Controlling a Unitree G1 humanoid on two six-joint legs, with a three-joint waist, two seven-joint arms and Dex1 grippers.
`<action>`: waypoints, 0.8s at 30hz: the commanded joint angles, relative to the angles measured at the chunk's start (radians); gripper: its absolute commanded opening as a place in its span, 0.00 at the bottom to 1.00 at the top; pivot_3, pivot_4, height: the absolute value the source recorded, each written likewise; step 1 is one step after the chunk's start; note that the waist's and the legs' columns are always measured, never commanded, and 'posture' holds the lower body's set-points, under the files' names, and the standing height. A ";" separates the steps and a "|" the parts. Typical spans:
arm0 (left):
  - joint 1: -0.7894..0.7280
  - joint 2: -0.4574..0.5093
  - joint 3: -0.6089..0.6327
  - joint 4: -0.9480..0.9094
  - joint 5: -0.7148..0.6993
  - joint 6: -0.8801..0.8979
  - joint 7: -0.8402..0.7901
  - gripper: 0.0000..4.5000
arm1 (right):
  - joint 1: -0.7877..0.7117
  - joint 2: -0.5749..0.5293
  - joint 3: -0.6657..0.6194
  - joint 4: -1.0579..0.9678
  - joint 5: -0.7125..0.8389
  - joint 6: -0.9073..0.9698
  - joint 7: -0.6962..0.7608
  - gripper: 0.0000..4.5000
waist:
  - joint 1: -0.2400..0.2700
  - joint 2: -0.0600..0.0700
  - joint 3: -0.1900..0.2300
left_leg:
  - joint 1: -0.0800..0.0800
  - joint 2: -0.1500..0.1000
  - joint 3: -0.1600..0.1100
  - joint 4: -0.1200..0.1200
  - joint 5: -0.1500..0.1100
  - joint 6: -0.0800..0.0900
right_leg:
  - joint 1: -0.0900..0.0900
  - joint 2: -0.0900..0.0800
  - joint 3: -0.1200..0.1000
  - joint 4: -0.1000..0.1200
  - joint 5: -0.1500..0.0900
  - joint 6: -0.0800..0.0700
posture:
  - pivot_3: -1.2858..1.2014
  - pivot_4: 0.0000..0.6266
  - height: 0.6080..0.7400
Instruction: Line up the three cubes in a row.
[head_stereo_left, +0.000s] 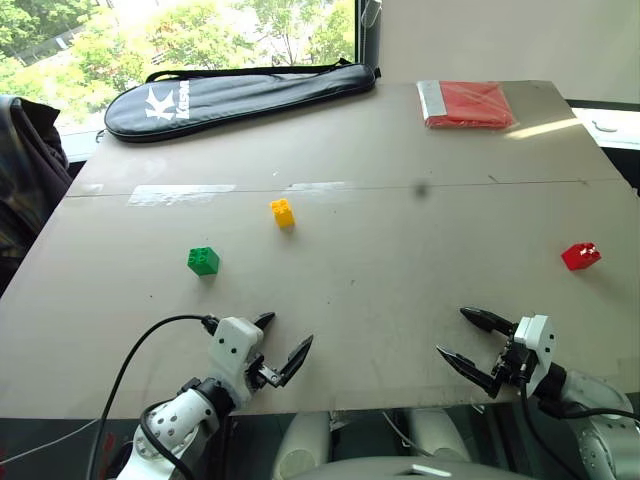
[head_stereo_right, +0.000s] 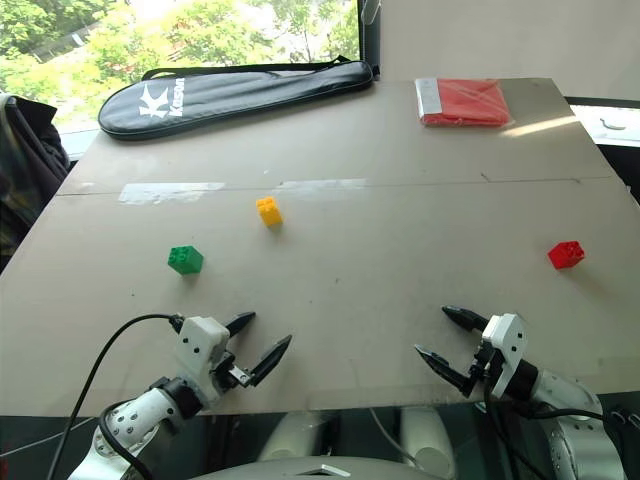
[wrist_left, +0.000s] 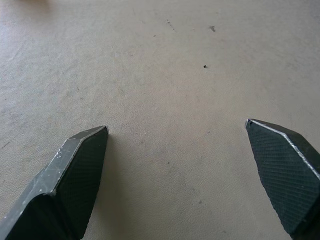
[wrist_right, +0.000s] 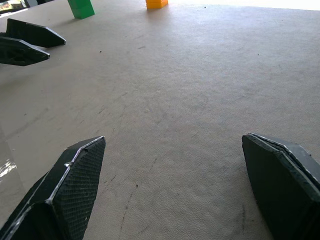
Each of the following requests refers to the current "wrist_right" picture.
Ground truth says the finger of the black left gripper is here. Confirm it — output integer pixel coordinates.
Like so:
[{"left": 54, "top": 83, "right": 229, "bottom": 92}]
[
  {"left": 0, "top": 32, "right": 51, "bottom": 67},
  {"left": 5, "top": 18, "right": 67, "bottom": 49}
]

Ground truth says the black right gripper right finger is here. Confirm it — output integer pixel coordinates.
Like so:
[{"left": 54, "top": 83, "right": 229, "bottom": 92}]
[{"left": 241, "top": 132, "right": 320, "bottom": 240}]

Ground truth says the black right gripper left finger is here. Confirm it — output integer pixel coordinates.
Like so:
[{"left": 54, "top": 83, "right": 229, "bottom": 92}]
[{"left": 0, "top": 135, "right": 106, "bottom": 240}]

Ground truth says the green block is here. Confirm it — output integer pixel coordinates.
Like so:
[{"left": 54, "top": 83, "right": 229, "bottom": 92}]
[{"left": 67, "top": 0, "right": 96, "bottom": 20}]

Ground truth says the yellow block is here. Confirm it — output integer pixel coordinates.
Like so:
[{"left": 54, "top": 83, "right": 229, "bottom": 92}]
[{"left": 145, "top": 0, "right": 169, "bottom": 10}]

